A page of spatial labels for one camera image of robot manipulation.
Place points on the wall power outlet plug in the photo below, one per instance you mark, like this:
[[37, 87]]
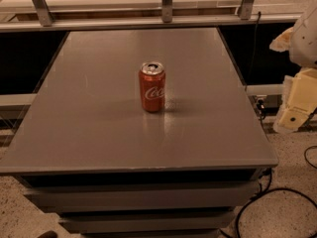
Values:
[[261, 108]]

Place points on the red Coca-Cola can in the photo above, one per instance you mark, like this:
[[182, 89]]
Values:
[[152, 86]]

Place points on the grey drawer cabinet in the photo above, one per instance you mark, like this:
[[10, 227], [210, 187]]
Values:
[[88, 151]]

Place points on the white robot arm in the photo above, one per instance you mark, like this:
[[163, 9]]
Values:
[[303, 49]]

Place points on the metal window frame rail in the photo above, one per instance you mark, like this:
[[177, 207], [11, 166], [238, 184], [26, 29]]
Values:
[[80, 15]]

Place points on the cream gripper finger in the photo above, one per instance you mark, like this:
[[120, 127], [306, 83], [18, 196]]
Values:
[[299, 101], [282, 42]]

